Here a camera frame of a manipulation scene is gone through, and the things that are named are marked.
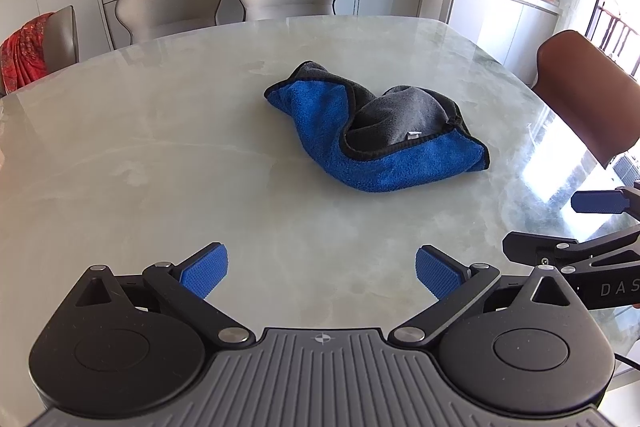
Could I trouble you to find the brown leather chair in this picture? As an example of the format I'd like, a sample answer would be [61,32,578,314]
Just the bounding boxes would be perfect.
[533,30,639,166]

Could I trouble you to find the chair with red cloth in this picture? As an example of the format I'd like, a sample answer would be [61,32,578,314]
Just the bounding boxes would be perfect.
[1,5,79,96]

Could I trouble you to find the beige chair left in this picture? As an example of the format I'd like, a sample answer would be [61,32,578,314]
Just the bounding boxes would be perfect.
[115,0,222,43]

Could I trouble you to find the blue and grey towel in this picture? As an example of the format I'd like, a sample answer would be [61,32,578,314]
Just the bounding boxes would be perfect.
[264,61,490,193]

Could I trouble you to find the black cable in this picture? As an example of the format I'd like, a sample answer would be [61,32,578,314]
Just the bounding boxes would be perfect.
[614,348,640,373]

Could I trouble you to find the white side counter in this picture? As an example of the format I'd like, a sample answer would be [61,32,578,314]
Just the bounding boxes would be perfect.
[496,0,562,88]

